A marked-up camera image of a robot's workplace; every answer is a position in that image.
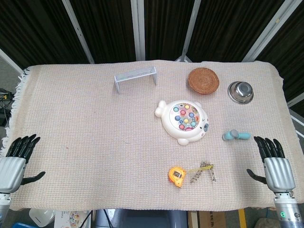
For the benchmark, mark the yellow tape measure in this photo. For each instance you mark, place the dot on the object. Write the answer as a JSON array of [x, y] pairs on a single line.
[[177, 177]]

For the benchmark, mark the brown cardboard box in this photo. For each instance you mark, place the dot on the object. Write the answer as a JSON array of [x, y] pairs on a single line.
[[209, 219]]

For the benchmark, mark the white plastic box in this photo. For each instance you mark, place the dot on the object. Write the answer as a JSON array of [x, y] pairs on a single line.
[[41, 217]]

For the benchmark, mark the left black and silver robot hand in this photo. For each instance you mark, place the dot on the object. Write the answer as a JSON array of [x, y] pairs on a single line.
[[13, 171]]

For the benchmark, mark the white seal fishing toy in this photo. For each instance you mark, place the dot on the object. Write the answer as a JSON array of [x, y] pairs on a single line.
[[190, 135]]

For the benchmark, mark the round woven rattan coaster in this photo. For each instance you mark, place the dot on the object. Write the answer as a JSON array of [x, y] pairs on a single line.
[[203, 79]]

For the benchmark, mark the colourful printed toy box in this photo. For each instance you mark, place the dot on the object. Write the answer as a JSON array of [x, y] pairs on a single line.
[[71, 219]]

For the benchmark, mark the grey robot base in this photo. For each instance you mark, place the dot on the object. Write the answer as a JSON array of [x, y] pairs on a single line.
[[142, 219]]

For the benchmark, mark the dark pleated curtain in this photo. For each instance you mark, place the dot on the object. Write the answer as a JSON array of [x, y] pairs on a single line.
[[109, 28]]

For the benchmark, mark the white metal frame post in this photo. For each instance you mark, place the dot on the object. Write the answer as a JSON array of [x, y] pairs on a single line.
[[9, 60], [138, 28], [190, 31], [297, 123], [268, 31], [78, 33]]

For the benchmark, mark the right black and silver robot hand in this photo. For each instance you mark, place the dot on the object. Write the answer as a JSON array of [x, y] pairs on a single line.
[[279, 173]]

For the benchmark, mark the stainless steel bowl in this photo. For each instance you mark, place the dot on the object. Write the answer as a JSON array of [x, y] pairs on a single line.
[[240, 91]]

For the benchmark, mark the beige woven tablecloth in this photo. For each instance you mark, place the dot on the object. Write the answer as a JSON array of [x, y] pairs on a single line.
[[95, 130]]

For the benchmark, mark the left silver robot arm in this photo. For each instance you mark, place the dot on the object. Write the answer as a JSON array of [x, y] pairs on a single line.
[[3, 209]]

